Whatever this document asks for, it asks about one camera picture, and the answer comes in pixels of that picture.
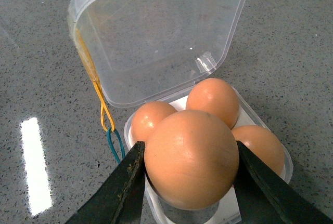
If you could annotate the brown egg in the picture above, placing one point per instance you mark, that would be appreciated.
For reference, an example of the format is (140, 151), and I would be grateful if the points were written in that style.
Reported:
(191, 159)
(215, 96)
(264, 144)
(147, 118)

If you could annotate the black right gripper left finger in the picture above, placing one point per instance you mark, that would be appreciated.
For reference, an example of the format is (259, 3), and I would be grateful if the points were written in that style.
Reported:
(120, 198)

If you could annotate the yellow rubber band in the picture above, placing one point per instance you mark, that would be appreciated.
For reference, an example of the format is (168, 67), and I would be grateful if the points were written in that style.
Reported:
(106, 119)

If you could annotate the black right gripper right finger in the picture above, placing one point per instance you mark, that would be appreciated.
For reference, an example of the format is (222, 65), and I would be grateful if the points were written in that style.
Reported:
(263, 197)

